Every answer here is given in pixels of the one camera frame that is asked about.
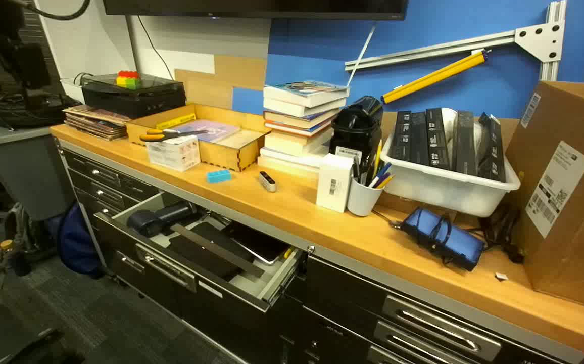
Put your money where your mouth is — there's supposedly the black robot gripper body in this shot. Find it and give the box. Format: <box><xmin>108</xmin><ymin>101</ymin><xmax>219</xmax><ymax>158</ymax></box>
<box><xmin>0</xmin><ymin>0</ymin><xmax>70</xmax><ymax>131</ymax></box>

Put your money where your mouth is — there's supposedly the black cable bundle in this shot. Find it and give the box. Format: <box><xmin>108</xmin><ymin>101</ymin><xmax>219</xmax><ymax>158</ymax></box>
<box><xmin>480</xmin><ymin>200</ymin><xmax>529</xmax><ymax>264</ymax></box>

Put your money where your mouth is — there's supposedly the grey backpack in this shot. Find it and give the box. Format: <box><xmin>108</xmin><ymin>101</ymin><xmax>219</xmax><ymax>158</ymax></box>
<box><xmin>0</xmin><ymin>200</ymin><xmax>56</xmax><ymax>280</ymax></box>

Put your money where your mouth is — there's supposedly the white plastic tub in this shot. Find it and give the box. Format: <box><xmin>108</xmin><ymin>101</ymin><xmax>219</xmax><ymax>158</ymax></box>
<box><xmin>378</xmin><ymin>108</ymin><xmax>524</xmax><ymax>219</ymax></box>

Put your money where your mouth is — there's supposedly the dark blue bag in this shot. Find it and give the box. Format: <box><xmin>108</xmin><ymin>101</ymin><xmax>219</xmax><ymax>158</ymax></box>
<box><xmin>56</xmin><ymin>200</ymin><xmax>105</xmax><ymax>280</ymax></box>

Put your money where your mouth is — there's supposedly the black cylindrical device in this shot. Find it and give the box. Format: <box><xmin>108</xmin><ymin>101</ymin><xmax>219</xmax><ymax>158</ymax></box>
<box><xmin>126</xmin><ymin>200</ymin><xmax>203</xmax><ymax>239</ymax></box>

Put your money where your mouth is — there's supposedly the blue pen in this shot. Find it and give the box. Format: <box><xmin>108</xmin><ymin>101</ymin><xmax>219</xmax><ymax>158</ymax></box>
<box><xmin>369</xmin><ymin>160</ymin><xmax>395</xmax><ymax>187</ymax></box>

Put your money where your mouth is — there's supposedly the black monitor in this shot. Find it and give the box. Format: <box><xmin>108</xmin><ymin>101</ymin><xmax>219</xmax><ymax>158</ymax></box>
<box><xmin>102</xmin><ymin>0</ymin><xmax>410</xmax><ymax>20</ymax></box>

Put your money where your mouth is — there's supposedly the flat black case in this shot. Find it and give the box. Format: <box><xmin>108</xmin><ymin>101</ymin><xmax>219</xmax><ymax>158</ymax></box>
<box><xmin>78</xmin><ymin>71</ymin><xmax>189</xmax><ymax>122</ymax></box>

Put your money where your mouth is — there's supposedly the teal cover book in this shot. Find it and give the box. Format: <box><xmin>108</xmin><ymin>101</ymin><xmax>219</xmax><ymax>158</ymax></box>
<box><xmin>261</xmin><ymin>78</ymin><xmax>351</xmax><ymax>109</ymax></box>

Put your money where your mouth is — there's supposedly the white paperback book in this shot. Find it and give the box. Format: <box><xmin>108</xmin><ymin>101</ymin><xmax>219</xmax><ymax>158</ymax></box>
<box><xmin>262</xmin><ymin>96</ymin><xmax>347</xmax><ymax>122</ymax></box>

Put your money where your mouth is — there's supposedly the white pen cup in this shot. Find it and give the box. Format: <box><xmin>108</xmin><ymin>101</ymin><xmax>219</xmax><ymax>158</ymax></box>
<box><xmin>346</xmin><ymin>175</ymin><xmax>384</xmax><ymax>219</ymax></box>

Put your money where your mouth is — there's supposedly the black orange handled tool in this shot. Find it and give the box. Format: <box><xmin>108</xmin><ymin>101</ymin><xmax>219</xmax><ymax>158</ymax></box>
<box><xmin>138</xmin><ymin>127</ymin><xmax>209</xmax><ymax>143</ymax></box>

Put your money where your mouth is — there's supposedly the thin white rod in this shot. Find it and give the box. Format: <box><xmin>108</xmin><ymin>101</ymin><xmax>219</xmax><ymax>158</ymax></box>
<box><xmin>343</xmin><ymin>24</ymin><xmax>378</xmax><ymax>92</ymax></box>

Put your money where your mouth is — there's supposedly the blue toy building block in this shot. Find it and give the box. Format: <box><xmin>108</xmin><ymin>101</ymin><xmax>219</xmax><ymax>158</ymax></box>
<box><xmin>206</xmin><ymin>168</ymin><xmax>237</xmax><ymax>185</ymax></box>

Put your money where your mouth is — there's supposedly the aluminium rail bracket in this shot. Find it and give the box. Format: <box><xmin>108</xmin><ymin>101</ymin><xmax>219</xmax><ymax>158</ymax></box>
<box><xmin>342</xmin><ymin>0</ymin><xmax>567</xmax><ymax>83</ymax></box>

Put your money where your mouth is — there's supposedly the large white book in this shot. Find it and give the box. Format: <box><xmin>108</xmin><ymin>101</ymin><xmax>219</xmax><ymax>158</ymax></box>
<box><xmin>256</xmin><ymin>148</ymin><xmax>330</xmax><ymax>181</ymax></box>

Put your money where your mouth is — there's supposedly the small silver black gadget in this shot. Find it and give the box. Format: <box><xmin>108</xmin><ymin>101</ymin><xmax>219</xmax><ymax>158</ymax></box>
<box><xmin>256</xmin><ymin>170</ymin><xmax>280</xmax><ymax>195</ymax></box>

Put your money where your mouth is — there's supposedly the black perforated strip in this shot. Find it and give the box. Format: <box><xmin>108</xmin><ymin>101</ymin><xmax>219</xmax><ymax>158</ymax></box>
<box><xmin>408</xmin><ymin>108</ymin><xmax>452</xmax><ymax>170</ymax></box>
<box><xmin>451</xmin><ymin>109</ymin><xmax>480</xmax><ymax>175</ymax></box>
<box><xmin>475</xmin><ymin>112</ymin><xmax>510</xmax><ymax>181</ymax></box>
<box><xmin>388</xmin><ymin>109</ymin><xmax>417</xmax><ymax>164</ymax></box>

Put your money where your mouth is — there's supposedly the white upright carton box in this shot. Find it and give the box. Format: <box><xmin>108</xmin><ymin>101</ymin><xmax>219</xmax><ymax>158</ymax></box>
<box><xmin>316</xmin><ymin>151</ymin><xmax>355</xmax><ymax>215</ymax></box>

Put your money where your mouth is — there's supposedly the stack of magazines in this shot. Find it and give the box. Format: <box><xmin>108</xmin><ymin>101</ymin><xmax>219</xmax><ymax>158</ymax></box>
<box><xmin>63</xmin><ymin>104</ymin><xmax>134</xmax><ymax>141</ymax></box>

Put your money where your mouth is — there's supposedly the shallow wooden tray box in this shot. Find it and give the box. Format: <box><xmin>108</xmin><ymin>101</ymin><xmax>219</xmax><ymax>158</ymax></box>
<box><xmin>126</xmin><ymin>101</ymin><xmax>270</xmax><ymax>173</ymax></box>

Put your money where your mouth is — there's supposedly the black foam mat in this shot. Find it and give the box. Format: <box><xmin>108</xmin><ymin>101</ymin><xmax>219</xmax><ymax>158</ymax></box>
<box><xmin>166</xmin><ymin>229</ymin><xmax>256</xmax><ymax>282</ymax></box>

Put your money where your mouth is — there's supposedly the small white printed box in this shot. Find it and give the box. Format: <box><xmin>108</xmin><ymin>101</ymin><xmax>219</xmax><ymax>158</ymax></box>
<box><xmin>145</xmin><ymin>133</ymin><xmax>203</xmax><ymax>173</ymax></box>

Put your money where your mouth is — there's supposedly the black workbench drawer cabinet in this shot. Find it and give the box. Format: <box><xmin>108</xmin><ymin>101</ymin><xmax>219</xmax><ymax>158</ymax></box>
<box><xmin>51</xmin><ymin>138</ymin><xmax>584</xmax><ymax>364</ymax></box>

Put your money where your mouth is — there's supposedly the grey metal drawer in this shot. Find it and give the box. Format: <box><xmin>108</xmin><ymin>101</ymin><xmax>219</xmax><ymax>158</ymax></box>
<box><xmin>92</xmin><ymin>191</ymin><xmax>304</xmax><ymax>313</ymax></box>

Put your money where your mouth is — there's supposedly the thick white book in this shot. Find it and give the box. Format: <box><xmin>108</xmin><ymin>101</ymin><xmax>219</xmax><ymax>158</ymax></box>
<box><xmin>262</xmin><ymin>127</ymin><xmax>336</xmax><ymax>158</ymax></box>

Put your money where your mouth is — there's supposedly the grey plastic bin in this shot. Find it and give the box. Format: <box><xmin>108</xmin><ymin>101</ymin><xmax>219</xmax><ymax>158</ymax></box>
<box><xmin>0</xmin><ymin>112</ymin><xmax>77</xmax><ymax>222</ymax></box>

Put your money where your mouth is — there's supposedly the yellow bar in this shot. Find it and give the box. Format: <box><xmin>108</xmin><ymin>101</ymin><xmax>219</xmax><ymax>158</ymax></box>
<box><xmin>380</xmin><ymin>49</ymin><xmax>489</xmax><ymax>108</ymax></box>

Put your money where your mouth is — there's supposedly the lavender paper sheet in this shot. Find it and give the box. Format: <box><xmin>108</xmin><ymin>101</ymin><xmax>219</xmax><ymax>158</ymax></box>
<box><xmin>167</xmin><ymin>119</ymin><xmax>241</xmax><ymax>146</ymax></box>

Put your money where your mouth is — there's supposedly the black wall cable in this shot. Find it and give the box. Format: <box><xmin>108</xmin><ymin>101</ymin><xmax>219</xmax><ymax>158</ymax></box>
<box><xmin>134</xmin><ymin>17</ymin><xmax>175</xmax><ymax>81</ymax></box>

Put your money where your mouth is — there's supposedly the yellow flat tool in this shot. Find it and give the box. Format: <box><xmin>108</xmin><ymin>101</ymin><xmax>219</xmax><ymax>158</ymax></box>
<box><xmin>153</xmin><ymin>112</ymin><xmax>199</xmax><ymax>131</ymax></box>

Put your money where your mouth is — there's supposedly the multicolour toy block stack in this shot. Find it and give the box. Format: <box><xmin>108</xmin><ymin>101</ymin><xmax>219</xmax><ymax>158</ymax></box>
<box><xmin>116</xmin><ymin>69</ymin><xmax>144</xmax><ymax>91</ymax></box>

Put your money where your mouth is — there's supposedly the black tablet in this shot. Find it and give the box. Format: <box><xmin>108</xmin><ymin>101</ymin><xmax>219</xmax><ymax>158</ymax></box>
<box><xmin>223</xmin><ymin>220</ymin><xmax>294</xmax><ymax>266</ymax></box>

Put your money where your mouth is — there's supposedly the long metal ruler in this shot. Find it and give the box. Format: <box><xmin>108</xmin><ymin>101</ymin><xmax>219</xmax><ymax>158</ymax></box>
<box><xmin>167</xmin><ymin>220</ymin><xmax>266</xmax><ymax>275</ymax></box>

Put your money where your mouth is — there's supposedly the large cardboard box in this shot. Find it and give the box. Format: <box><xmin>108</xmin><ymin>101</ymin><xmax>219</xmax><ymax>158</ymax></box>
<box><xmin>506</xmin><ymin>78</ymin><xmax>584</xmax><ymax>311</ymax></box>

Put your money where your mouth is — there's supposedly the red spine book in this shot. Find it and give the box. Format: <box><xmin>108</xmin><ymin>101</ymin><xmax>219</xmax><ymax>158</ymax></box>
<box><xmin>262</xmin><ymin>109</ymin><xmax>339</xmax><ymax>139</ymax></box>

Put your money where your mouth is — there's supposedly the black desktop device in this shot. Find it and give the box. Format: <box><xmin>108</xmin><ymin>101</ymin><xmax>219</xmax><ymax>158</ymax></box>
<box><xmin>327</xmin><ymin>94</ymin><xmax>386</xmax><ymax>164</ymax></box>

